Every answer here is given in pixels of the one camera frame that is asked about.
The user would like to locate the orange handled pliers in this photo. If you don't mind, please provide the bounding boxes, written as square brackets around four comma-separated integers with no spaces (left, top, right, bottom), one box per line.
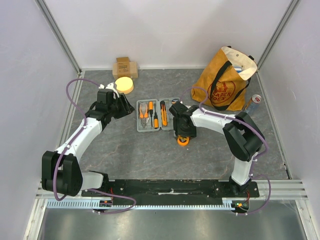
[139,102,149,128]

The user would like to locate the grey plastic tool case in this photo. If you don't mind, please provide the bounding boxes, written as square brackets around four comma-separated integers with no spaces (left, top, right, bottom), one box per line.
[136,97,179,133]

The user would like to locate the orange screwdriver thick shaft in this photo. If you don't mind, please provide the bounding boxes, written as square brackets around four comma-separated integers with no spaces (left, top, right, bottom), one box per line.
[153,104,159,129]

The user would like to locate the brown cardboard box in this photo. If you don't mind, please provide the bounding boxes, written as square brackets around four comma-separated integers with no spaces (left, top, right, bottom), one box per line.
[112,56,138,80]

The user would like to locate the orange tape measure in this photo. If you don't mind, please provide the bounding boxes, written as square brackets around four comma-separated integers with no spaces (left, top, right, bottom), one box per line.
[177,135,190,147]

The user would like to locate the orange utility knife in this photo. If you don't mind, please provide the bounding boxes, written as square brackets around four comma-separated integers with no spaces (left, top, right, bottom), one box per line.
[160,100,168,127]

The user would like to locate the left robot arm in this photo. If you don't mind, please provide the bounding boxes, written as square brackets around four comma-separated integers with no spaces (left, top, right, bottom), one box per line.
[41,88,135,201]

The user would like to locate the blue drink can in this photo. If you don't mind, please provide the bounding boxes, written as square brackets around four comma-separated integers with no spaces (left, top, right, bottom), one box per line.
[243,94,262,115]

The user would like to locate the yellow Trader Joe's tote bag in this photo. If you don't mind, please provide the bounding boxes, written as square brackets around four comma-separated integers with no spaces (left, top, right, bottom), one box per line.
[191,46,258,112]

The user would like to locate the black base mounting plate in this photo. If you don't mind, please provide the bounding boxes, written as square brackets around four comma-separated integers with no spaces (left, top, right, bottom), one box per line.
[81,178,260,206]

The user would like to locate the yellow round sponge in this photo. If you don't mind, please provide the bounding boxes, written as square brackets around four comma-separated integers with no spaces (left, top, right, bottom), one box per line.
[115,76,134,94]

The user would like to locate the orange screwdriver thin shaft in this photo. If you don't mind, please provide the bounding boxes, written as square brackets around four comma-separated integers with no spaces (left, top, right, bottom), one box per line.
[148,101,154,127]

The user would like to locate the grey slotted cable duct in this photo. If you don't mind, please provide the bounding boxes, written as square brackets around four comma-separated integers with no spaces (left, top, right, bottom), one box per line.
[46,198,235,211]

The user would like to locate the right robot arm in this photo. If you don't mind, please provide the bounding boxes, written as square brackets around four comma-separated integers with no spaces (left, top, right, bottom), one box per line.
[169,102,267,197]

